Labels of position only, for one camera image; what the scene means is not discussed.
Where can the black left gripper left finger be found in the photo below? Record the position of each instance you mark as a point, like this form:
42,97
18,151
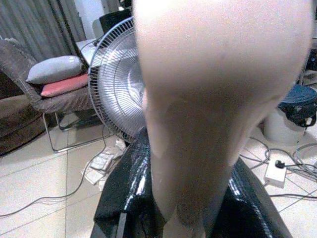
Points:
123,193

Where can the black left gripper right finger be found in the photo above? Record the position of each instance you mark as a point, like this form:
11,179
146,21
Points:
247,205

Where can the white papers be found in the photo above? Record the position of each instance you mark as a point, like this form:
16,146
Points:
101,163

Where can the white power strip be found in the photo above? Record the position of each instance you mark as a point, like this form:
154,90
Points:
275,174

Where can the black plug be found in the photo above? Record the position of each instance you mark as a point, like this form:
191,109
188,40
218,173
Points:
279,164

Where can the white round bin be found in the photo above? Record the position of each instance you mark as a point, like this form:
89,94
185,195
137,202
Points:
280,129

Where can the white standing fan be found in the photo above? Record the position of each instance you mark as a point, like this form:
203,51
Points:
116,81

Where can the dark blue bag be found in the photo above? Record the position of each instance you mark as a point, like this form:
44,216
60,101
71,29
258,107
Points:
297,99

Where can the red pillow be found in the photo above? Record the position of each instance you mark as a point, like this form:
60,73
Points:
64,85

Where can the brown sofa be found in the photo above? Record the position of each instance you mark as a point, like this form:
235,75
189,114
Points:
17,119

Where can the grey pillow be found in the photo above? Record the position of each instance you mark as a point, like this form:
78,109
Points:
54,68

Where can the white desk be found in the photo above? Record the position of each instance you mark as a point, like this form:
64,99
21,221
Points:
85,48

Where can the brown lounge chair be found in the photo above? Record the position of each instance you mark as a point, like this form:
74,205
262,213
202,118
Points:
15,59

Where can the grey curtain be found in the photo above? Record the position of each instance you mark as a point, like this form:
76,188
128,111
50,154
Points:
29,22

